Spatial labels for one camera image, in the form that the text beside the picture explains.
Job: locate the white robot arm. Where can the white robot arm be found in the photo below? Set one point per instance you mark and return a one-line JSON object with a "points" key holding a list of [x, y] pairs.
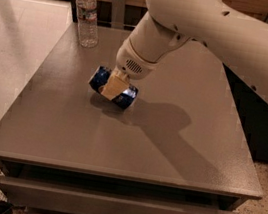
{"points": [[238, 40]]}

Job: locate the grey cabinet with drawers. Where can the grey cabinet with drawers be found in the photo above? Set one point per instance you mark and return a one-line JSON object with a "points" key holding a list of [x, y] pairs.
{"points": [[179, 149]]}

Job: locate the clear plastic water bottle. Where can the clear plastic water bottle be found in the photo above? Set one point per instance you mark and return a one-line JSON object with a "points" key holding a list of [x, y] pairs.
{"points": [[87, 22]]}

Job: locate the left metal wall bracket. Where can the left metal wall bracket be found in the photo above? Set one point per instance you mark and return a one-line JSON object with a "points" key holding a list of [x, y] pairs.
{"points": [[117, 14]]}

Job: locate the blue pepsi can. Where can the blue pepsi can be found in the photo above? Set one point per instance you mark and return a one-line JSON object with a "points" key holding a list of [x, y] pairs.
{"points": [[99, 80]]}

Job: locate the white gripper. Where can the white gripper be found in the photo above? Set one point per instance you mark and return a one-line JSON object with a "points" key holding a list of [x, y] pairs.
{"points": [[131, 62]]}

